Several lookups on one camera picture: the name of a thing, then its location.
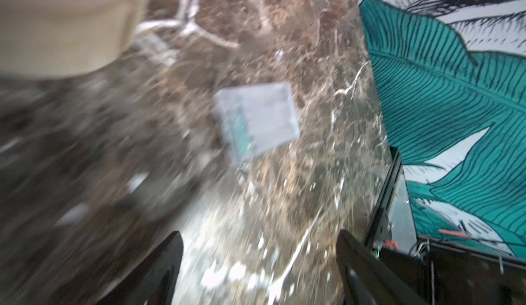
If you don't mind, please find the clear plastic box right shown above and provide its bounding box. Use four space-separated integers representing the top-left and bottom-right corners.
212 82 301 163

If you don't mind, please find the small green christmas tree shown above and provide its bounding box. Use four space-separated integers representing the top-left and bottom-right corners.
1 0 150 79

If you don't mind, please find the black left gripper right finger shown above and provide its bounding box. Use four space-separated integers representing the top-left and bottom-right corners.
336 230 427 304

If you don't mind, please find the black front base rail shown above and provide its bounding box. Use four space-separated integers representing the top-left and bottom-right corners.
364 148 525 304

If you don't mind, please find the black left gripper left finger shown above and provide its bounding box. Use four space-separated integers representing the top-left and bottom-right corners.
97 231 184 305

